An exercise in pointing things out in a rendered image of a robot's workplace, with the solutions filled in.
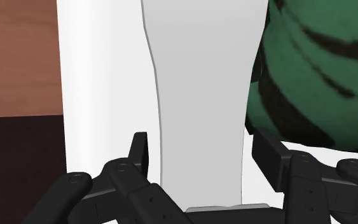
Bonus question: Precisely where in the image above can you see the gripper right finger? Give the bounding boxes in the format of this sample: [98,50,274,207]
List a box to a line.
[251,127,358,224]

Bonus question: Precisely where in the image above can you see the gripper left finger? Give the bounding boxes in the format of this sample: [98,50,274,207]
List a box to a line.
[20,131,195,224]

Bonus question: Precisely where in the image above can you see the green black patterned robot stand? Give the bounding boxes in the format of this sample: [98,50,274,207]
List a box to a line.
[244,0,358,155]

